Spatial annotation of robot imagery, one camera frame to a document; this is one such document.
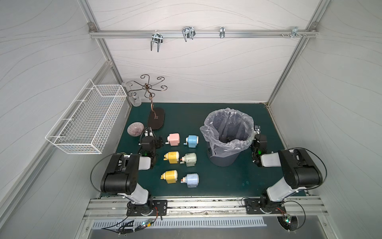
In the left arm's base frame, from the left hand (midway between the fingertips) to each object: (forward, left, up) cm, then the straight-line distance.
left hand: (152, 136), depth 94 cm
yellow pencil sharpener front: (-25, -15, +1) cm, 30 cm away
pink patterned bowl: (+7, +14, -2) cm, 16 cm away
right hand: (+3, -65, 0) cm, 65 cm away
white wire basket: (-10, +24, +25) cm, 36 cm away
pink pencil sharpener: (-2, -14, 0) cm, 14 cm away
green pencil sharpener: (-16, -25, +2) cm, 29 cm away
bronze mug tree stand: (+20, +3, -5) cm, 21 cm away
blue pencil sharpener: (-3, -26, +1) cm, 26 cm away
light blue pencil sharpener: (-27, -26, +2) cm, 38 cm away
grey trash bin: (-13, -45, -5) cm, 47 cm away
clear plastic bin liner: (-1, -47, +9) cm, 48 cm away
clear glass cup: (+20, +13, +15) cm, 29 cm away
